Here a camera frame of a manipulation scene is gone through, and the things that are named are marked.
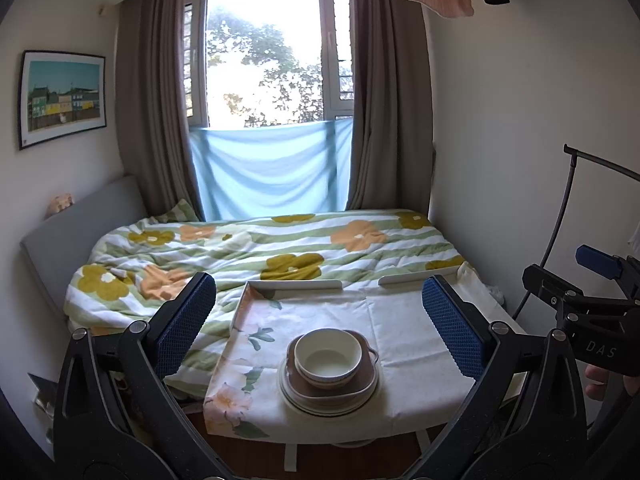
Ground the striped floral blanket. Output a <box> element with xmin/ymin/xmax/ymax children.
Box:
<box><xmin>65</xmin><ymin>209</ymin><xmax>468</xmax><ymax>396</ymax></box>

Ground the black cable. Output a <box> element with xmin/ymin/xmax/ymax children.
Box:
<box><xmin>512</xmin><ymin>144</ymin><xmax>640</xmax><ymax>321</ymax></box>

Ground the white bed table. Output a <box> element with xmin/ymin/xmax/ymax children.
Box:
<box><xmin>248</xmin><ymin>274</ymin><xmax>526</xmax><ymax>471</ymax></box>

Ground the cream floral tablecloth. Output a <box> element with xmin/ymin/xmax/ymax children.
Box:
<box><xmin>202</xmin><ymin>262</ymin><xmax>526</xmax><ymax>443</ymax></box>

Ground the pink wavy-edged dish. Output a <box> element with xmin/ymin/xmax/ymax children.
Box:
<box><xmin>285</xmin><ymin>330</ymin><xmax>379</xmax><ymax>400</ymax></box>

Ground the grey headboard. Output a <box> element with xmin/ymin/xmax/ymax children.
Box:
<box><xmin>20</xmin><ymin>175</ymin><xmax>148</xmax><ymax>331</ymax></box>

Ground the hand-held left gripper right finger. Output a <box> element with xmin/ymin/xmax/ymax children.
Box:
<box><xmin>400</xmin><ymin>274</ymin><xmax>588</xmax><ymax>480</ymax></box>

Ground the window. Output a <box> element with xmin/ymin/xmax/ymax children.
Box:
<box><xmin>184</xmin><ymin>0</ymin><xmax>356</xmax><ymax>128</ymax></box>

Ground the light blue cloth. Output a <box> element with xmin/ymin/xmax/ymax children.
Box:
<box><xmin>189</xmin><ymin>116</ymin><xmax>353</xmax><ymax>221</ymax></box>

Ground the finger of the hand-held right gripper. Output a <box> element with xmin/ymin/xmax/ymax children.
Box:
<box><xmin>575</xmin><ymin>245</ymin><xmax>640</xmax><ymax>286</ymax></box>
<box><xmin>522</xmin><ymin>264</ymin><xmax>631</xmax><ymax>311</ymax></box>

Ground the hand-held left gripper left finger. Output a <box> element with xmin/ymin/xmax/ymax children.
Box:
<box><xmin>52</xmin><ymin>271</ymin><xmax>236</xmax><ymax>480</ymax></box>

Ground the person's right hand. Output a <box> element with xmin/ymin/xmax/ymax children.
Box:
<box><xmin>584</xmin><ymin>363</ymin><xmax>640</xmax><ymax>403</ymax></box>

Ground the large cream bowl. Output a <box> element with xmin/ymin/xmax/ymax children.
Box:
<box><xmin>293</xmin><ymin>329</ymin><xmax>363</xmax><ymax>388</ymax></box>

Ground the green pillow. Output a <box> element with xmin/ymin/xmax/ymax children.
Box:
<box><xmin>150</xmin><ymin>199</ymin><xmax>201</xmax><ymax>223</ymax></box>

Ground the framed picture of houses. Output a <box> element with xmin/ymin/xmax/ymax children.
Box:
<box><xmin>19</xmin><ymin>50</ymin><xmax>107</xmax><ymax>151</ymax></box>

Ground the small plush toy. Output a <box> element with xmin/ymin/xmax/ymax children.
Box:
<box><xmin>47</xmin><ymin>192</ymin><xmax>76</xmax><ymax>218</ymax></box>

